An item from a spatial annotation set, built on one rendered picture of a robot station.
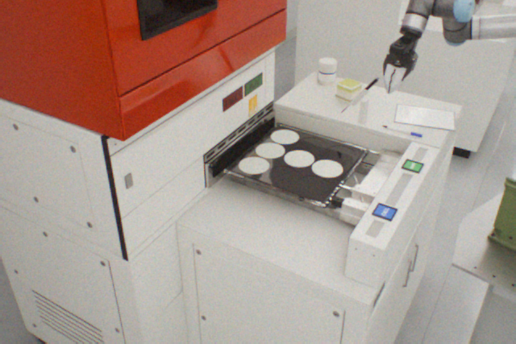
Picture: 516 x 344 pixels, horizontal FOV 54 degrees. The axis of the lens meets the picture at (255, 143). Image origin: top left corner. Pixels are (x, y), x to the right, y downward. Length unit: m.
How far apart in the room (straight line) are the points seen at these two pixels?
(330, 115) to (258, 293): 0.70
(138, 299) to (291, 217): 0.52
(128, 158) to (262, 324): 0.68
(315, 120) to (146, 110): 0.81
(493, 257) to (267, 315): 0.67
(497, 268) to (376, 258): 0.38
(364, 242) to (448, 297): 1.33
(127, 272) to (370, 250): 0.68
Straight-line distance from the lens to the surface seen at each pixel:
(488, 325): 1.86
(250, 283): 1.56
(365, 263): 1.38
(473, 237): 1.67
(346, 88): 1.95
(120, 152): 1.31
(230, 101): 1.66
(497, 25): 1.80
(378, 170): 1.75
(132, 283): 1.57
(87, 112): 1.28
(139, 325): 1.70
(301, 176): 1.65
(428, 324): 2.49
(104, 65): 1.16
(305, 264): 1.46
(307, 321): 1.54
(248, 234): 1.54
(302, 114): 1.91
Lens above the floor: 1.85
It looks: 31 degrees down
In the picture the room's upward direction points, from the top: straight up
